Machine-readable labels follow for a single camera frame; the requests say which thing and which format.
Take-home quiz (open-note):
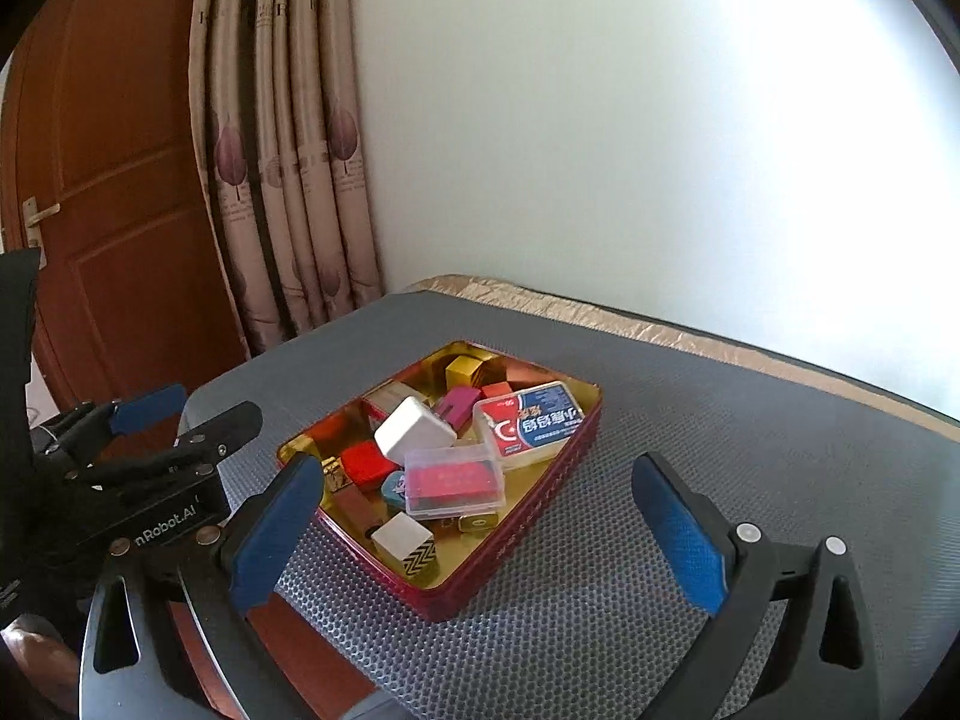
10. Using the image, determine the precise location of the red rounded square block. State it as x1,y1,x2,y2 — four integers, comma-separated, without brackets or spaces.
340,439,400,493

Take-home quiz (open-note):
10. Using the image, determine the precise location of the gold and maroon box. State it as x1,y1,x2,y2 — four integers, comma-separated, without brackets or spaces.
322,458,386,538

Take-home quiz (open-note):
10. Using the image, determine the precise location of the small blue tin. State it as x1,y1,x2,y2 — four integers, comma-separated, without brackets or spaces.
381,470,407,512

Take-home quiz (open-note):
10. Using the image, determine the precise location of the white charger plug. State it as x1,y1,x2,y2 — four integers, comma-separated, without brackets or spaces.
374,397,457,466

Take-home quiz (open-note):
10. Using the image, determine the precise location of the white black zigzag cube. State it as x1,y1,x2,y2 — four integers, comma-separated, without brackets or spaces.
371,512,436,582

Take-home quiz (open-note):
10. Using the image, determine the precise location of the pink rectangular block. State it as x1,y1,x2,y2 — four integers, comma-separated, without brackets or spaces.
433,385,482,436

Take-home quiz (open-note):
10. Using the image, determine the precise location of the clear case with red insert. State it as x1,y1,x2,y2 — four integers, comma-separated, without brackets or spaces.
404,444,506,520

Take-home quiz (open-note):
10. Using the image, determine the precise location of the yellow red striped block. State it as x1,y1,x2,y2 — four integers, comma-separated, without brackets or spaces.
444,355,496,390

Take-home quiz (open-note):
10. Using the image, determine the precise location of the red rectangular block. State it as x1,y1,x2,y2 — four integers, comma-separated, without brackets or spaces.
480,380,512,398

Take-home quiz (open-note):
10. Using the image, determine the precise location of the clear floss pick box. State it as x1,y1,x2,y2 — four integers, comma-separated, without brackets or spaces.
472,380,584,472

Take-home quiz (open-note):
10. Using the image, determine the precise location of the red tan carton box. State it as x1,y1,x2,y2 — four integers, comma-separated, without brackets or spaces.
359,380,430,431

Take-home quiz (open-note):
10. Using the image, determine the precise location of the brown wooden door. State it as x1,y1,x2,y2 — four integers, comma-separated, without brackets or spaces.
2,0,244,406

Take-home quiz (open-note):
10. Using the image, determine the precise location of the red gold toffee tin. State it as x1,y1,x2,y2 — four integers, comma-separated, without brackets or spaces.
277,340,602,622

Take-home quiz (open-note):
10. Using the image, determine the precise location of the grey honeycomb mat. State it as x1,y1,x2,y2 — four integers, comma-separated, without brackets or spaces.
179,273,960,720

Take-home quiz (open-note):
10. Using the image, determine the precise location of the beige patterned curtain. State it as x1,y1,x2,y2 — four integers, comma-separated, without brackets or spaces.
187,0,382,355

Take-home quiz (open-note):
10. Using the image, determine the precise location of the metal door handle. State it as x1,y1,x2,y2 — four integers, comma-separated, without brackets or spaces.
21,197,62,270

